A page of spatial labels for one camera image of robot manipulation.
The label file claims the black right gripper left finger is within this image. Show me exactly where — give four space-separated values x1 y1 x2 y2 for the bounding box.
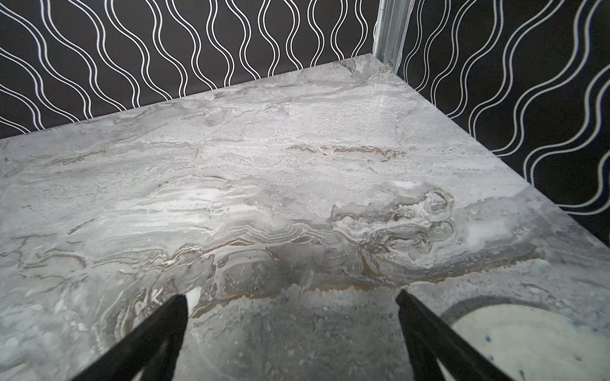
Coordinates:
74 295 188 380

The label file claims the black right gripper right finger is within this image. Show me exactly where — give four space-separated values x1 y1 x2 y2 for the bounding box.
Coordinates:
396 289 510 380

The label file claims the white tape roll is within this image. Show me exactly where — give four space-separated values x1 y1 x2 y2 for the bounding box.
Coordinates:
451 304 609 380

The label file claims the aluminium corner post right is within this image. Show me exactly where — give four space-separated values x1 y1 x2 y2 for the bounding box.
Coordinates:
373 0 416 74

